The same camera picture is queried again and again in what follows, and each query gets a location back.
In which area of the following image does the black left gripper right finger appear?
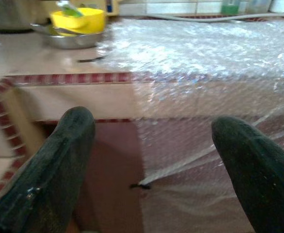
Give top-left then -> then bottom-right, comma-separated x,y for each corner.
211,115 -> 284,233

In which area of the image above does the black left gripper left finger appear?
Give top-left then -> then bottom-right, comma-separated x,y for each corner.
0,106 -> 96,233

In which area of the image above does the yellow plastic bowl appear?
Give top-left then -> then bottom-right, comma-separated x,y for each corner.
49,7 -> 106,37

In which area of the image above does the maroon cabinet door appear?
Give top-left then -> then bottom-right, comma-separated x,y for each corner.
35,119 -> 254,233

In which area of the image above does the black tape piece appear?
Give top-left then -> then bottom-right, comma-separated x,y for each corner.
77,56 -> 104,63

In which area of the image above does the small steel bowl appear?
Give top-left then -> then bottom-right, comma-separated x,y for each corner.
30,23 -> 106,50

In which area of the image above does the clear bubble wrap sheet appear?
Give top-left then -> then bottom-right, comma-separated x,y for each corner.
95,18 -> 284,233

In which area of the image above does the green and white utensil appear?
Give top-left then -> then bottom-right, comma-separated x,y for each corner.
55,0 -> 85,18

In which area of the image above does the green liquid bottle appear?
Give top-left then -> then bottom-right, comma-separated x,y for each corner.
221,0 -> 242,15

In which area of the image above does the clear plastic bottle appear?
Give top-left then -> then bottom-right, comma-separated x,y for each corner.
245,0 -> 271,14

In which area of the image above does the white labelled bottle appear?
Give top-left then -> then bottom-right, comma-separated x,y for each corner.
269,0 -> 284,13

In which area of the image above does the grey hose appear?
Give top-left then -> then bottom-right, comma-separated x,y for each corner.
134,13 -> 284,23

